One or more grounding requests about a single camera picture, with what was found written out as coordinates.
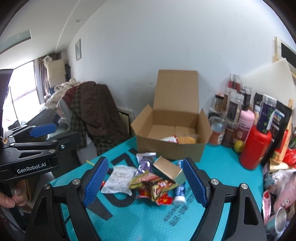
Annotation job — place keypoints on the cardboard box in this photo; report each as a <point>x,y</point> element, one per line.
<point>175,92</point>

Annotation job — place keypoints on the blue white candy tube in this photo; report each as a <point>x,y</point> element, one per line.
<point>180,194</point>

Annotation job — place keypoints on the metal can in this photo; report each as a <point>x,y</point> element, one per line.
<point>277,220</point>

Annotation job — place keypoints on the small gold green box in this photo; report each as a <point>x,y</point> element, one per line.
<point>167,169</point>

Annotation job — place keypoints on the wooden frame with black board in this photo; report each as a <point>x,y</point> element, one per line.
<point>286,51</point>

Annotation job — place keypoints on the green apple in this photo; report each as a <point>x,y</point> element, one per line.
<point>239,146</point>

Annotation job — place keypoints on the green red snack packet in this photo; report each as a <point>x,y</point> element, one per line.
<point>144,179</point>

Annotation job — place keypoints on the orange yellow snack packet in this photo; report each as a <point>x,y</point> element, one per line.
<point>187,139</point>

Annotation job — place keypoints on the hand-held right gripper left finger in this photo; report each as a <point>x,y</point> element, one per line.
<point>97,183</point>

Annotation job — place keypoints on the red white label snack packet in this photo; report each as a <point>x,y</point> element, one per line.
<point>163,186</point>

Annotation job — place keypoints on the tall jar with dark contents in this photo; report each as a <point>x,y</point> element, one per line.
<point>235,82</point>

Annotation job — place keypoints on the window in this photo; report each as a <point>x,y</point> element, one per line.
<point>23,85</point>

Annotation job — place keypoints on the red canister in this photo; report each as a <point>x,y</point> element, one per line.
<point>254,148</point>

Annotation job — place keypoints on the brown spice jar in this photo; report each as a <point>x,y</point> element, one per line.
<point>229,136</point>

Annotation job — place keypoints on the silver purple snack packet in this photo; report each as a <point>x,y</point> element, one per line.
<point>145,162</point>

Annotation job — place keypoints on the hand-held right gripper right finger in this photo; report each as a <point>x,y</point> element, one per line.
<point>194,183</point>

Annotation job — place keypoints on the pink bottle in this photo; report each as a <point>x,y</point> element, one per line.
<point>245,125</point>

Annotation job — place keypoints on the dark blue jar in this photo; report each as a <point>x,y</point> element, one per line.
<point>266,113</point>

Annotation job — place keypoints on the pile of clothes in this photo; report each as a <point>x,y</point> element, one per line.
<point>60,95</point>

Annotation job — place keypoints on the beige cushion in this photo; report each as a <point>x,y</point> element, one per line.
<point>55,71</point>

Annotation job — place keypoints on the clear jar with black label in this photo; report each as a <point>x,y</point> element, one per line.
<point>234,109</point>

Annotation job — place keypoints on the framed wall picture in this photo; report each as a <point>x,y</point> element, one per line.
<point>78,49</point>

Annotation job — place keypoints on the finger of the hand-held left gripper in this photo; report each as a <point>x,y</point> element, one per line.
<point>67,140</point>
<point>44,129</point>

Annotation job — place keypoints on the brown quilted jacket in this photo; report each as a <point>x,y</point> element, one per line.
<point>101,113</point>

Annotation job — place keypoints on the small jar with pale contents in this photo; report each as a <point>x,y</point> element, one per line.
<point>218,103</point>

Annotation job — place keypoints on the pink plush toy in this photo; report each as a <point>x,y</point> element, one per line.
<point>285,192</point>

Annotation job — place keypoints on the person's left hand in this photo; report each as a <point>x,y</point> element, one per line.
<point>7,201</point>

